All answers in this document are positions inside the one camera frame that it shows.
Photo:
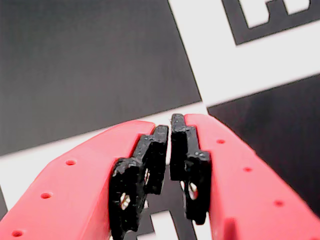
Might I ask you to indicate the red gripper finger with black pad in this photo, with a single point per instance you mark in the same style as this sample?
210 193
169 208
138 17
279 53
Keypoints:
75 200
250 195

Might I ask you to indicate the black white marker checkerboard mat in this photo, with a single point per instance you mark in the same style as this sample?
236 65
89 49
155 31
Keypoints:
100 62

